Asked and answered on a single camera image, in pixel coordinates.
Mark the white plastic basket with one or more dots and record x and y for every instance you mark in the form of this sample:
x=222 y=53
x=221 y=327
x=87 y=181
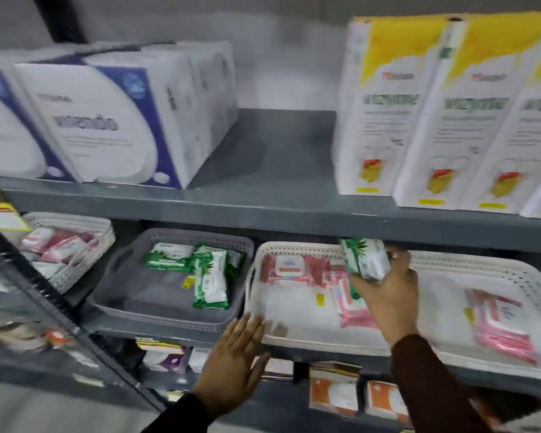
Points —
x=297 y=347
x=90 y=261
x=500 y=367

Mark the person's left hand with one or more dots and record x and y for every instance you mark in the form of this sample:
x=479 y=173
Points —
x=227 y=374

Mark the row of yellow white boxes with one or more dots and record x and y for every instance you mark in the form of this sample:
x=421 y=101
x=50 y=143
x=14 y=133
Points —
x=455 y=130

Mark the person's right forearm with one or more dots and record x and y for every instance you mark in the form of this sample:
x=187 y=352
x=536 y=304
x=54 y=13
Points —
x=433 y=387

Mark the yellow white shelf label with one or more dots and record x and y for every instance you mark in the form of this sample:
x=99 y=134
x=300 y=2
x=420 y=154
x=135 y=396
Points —
x=160 y=345
x=333 y=370

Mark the orange white box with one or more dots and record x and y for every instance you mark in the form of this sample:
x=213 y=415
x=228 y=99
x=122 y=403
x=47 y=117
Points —
x=333 y=396
x=385 y=401

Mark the person's right hand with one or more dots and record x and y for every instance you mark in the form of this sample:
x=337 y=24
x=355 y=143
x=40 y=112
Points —
x=394 y=302

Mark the grey metal shelf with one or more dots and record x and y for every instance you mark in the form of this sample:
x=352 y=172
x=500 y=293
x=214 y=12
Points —
x=49 y=302
x=275 y=175

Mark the small yellow sticker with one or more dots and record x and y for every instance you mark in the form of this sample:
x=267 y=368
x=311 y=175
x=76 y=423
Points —
x=319 y=299
x=468 y=315
x=188 y=282

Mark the person's left forearm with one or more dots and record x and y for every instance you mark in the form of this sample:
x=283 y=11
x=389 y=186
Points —
x=180 y=417

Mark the small white box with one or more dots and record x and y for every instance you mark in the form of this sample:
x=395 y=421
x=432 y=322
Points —
x=199 y=360

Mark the white orange packet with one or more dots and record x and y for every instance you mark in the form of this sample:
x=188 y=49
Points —
x=58 y=338

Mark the grey plastic basket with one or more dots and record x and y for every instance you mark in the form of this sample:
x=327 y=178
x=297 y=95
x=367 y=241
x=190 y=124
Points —
x=117 y=275

